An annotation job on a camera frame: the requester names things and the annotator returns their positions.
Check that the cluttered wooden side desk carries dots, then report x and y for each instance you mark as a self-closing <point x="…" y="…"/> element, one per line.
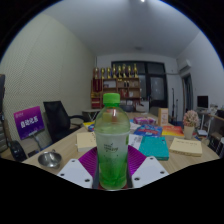
<point x="215" y="123"/>

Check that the black office chair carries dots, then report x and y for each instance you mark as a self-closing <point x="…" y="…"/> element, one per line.
<point x="56" y="118"/>

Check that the orange book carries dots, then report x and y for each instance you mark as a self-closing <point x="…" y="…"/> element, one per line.
<point x="172" y="131"/>

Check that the black chair armrest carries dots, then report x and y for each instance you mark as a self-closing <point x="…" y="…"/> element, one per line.
<point x="16" y="150"/>

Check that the white wall air conditioner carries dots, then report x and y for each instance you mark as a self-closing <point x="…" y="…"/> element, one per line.
<point x="184" y="65"/>

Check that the pink flowers in white pot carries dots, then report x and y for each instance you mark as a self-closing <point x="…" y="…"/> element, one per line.
<point x="190" y="118"/>

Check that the small cream book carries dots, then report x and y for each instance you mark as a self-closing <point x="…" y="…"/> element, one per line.
<point x="86" y="141"/>

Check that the small standing card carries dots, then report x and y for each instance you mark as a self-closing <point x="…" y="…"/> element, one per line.
<point x="163" y="116"/>

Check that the pink box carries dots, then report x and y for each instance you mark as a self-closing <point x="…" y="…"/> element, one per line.
<point x="144" y="120"/>

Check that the purple sign board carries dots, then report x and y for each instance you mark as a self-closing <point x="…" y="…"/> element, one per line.
<point x="29" y="122"/>

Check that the small steel cup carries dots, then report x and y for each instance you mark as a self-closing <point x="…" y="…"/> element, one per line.
<point x="49" y="159"/>

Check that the wide cream book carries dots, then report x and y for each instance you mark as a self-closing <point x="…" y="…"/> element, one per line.
<point x="185" y="147"/>

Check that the teal book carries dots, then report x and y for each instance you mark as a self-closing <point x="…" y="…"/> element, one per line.
<point x="154" y="148"/>

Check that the green drink bottle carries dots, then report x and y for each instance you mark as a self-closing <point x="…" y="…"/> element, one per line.
<point x="112" y="143"/>

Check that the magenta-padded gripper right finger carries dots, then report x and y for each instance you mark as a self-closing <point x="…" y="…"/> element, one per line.
<point x="150" y="170"/>

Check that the white paper sheet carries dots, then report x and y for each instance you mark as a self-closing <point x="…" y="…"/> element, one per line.
<point x="134" y="140"/>

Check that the black case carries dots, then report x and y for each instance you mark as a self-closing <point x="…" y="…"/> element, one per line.
<point x="2" y="93"/>

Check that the small round white table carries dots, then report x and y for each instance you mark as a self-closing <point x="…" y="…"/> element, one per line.
<point x="90" y="111"/>

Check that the black computer monitor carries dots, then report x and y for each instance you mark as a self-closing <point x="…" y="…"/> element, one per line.
<point x="202" y="101"/>

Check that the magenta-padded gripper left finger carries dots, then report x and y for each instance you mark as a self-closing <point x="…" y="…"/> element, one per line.
<point x="74" y="171"/>

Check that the dark glass door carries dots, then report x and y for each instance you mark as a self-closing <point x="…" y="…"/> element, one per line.
<point x="156" y="88"/>

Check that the wooden shelf unit with trophies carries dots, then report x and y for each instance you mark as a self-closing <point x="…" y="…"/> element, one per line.
<point x="116" y="88"/>

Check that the blue colourful book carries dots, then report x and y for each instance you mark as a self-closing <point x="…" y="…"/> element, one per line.
<point x="148" y="130"/>

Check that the black tripod stand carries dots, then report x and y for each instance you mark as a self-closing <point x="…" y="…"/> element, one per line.
<point x="173" y="101"/>

